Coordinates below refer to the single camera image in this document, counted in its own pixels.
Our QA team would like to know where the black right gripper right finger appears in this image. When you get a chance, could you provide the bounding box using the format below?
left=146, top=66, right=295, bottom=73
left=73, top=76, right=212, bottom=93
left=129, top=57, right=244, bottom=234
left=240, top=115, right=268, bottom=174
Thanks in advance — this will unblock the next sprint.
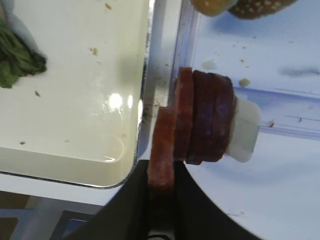
left=174, top=161, right=259, bottom=240

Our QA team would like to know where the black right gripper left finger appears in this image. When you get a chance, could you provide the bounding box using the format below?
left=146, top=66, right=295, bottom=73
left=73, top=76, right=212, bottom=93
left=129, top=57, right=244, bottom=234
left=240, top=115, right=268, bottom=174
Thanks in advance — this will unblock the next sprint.
left=73, top=160, right=150, bottom=240

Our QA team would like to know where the pink meat patty slice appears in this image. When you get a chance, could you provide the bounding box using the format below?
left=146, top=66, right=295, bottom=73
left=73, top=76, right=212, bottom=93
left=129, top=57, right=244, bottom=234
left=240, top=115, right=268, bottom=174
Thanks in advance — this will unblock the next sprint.
left=147, top=107, right=176, bottom=196

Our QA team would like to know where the stack of meat slices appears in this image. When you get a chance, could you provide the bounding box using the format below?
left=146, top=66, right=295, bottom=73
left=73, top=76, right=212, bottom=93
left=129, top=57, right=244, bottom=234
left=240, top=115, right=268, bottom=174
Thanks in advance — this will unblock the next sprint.
left=173, top=67, right=237, bottom=165

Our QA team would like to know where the green lettuce leaf on tray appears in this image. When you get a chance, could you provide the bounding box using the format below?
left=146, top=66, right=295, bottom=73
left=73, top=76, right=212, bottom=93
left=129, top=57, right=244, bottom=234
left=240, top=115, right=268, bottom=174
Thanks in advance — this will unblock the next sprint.
left=0, top=19, right=47, bottom=89

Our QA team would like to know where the cream metal serving tray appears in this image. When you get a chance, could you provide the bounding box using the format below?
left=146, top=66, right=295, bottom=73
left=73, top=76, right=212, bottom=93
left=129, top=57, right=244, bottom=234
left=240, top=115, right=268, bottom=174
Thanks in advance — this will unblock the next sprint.
left=0, top=0, right=155, bottom=188

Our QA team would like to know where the sesame bun left half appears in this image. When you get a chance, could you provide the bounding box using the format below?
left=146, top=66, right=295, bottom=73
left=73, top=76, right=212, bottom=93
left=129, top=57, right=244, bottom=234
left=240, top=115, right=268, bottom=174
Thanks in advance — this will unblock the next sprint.
left=190, top=0, right=238, bottom=17

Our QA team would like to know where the sesame bun half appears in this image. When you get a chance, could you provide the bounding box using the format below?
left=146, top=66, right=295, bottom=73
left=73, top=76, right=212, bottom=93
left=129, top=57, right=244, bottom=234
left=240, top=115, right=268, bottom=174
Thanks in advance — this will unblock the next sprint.
left=228, top=0, right=297, bottom=20
left=190, top=0, right=238, bottom=17

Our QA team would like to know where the sesame bun right half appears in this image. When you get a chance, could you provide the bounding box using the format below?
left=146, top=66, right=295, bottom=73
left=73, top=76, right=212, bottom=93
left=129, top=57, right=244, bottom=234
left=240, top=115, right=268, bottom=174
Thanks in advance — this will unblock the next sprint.
left=228, top=0, right=297, bottom=20

